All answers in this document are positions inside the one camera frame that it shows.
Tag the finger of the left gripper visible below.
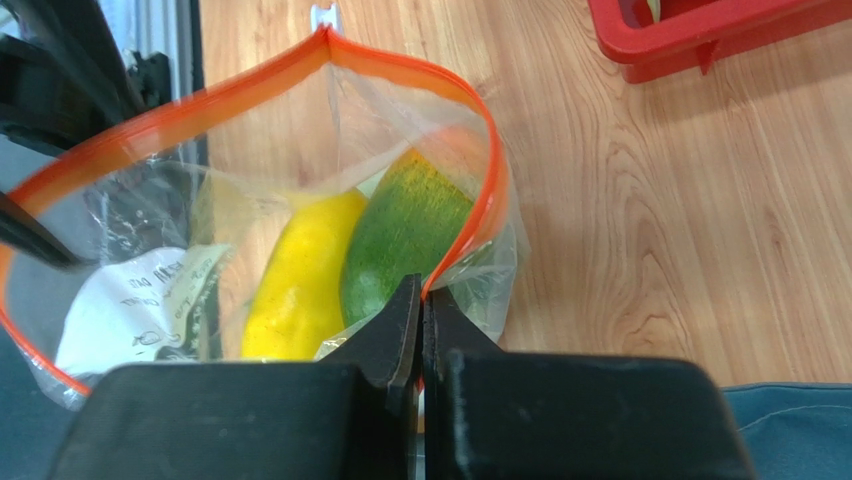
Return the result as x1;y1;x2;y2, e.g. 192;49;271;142
1;193;84;269

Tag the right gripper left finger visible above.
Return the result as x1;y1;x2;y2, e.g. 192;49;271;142
49;275;421;479

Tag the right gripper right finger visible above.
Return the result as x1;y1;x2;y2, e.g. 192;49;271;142
423;289;756;479

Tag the yellow bell pepper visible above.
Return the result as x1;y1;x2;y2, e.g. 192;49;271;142
241;189;367;361

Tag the clear zip top bag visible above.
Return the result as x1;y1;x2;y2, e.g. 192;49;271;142
1;21;526;409

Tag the green orange mango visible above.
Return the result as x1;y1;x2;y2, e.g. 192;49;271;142
340;149;473;327

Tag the plaid pillow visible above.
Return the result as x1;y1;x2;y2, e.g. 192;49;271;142
1;334;851;479

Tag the red plastic bin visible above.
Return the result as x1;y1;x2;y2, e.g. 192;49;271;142
588;0;851;84

